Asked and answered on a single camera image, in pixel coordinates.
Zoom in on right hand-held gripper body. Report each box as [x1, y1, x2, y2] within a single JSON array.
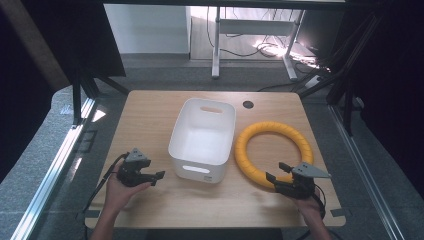
[[274, 161, 331, 201]]

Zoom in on black stand legs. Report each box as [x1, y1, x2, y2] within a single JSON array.
[[70, 64, 130, 127], [297, 66, 356, 137]]

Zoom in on black floor cables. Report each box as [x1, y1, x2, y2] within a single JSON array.
[[205, 6, 321, 93]]

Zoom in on yellow ribbed ring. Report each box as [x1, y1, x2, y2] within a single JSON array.
[[233, 120, 315, 190]]

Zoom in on black curtain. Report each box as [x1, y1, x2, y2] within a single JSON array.
[[328, 0, 424, 201], [0, 0, 127, 183]]

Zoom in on person's left hand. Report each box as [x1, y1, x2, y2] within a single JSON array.
[[104, 163, 153, 215]]

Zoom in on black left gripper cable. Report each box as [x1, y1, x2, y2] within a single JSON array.
[[81, 152, 130, 214]]

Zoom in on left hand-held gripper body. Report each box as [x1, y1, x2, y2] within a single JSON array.
[[116, 147, 153, 188]]

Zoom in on aluminium rail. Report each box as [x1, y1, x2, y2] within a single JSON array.
[[327, 103, 405, 240], [10, 97, 97, 240]]

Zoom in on person's right hand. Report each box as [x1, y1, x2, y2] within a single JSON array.
[[292, 194, 326, 228]]

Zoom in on white power strip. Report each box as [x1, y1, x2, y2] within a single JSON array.
[[304, 75, 324, 90]]

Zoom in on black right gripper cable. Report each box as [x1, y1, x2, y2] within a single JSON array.
[[312, 184, 327, 220]]

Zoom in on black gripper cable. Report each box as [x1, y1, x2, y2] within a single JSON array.
[[81, 152, 130, 214], [312, 184, 327, 220]]

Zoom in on white plastic basket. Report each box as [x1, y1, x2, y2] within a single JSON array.
[[167, 97, 237, 184]]

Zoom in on white metal desk frame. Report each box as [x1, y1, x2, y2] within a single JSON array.
[[211, 6, 306, 82]]

